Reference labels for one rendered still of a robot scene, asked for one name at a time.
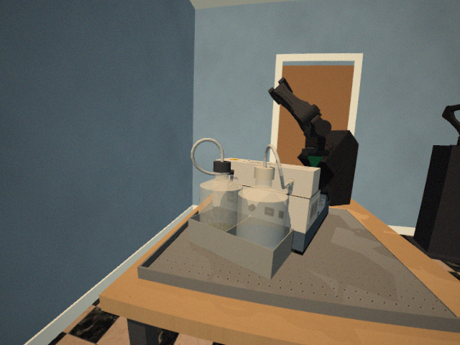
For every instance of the clear plastic bottle with black cap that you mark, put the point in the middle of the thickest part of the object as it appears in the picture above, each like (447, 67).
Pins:
(219, 198)

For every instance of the clear plastic bottle with beige cap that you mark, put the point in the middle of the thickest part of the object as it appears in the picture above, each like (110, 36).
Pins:
(262, 210)

